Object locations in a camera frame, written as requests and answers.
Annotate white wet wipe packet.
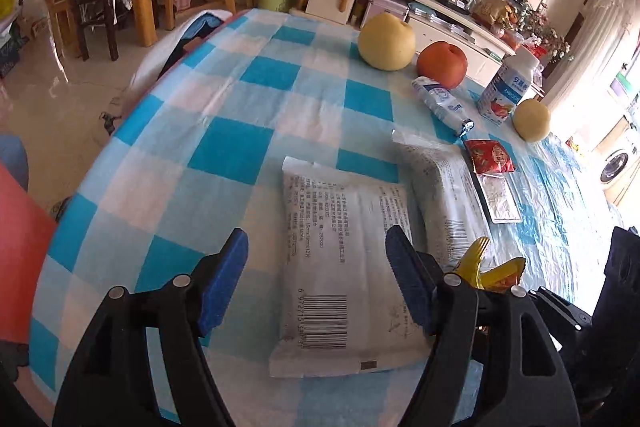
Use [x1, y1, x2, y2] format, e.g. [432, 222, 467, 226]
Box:
[269, 156, 436, 379]
[391, 129, 493, 275]

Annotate red snack packet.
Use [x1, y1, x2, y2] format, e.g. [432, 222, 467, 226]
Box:
[462, 138, 516, 176]

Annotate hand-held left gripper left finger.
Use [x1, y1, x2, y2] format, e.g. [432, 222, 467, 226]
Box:
[52, 227, 251, 427]

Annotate white washing machine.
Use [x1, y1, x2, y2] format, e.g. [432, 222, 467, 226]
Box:
[597, 117, 640, 202]

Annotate silver foil wrapper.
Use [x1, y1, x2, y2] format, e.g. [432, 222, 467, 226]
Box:
[472, 174, 522, 224]

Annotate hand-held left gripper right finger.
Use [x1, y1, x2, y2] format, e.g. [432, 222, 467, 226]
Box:
[385, 224, 581, 427]

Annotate blue white checkered tablecloth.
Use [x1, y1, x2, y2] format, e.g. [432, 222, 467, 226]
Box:
[27, 7, 640, 427]

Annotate red apple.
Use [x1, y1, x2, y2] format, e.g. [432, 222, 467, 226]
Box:
[416, 41, 468, 90]

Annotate pink storage box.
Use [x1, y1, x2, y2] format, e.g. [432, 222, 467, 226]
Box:
[362, 0, 411, 28]

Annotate white blue tissue packet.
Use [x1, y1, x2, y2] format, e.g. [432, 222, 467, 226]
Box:
[411, 77, 475, 138]

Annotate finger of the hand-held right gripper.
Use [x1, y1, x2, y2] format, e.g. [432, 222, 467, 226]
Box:
[529, 286, 596, 350]

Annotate dried flower bunch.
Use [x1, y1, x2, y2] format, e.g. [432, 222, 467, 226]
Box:
[520, 2, 571, 62]

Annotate yellow red snack wrapper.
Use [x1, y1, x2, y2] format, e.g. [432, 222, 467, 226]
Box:
[452, 237, 527, 293]

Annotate red flat-topped object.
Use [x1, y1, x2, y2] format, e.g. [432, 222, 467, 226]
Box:
[0, 162, 57, 345]

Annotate yellow pear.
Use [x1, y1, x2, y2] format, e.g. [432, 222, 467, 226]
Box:
[357, 12, 417, 72]
[512, 99, 552, 142]

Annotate white yogurt bottle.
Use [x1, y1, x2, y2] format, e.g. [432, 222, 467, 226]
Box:
[476, 47, 541, 126]

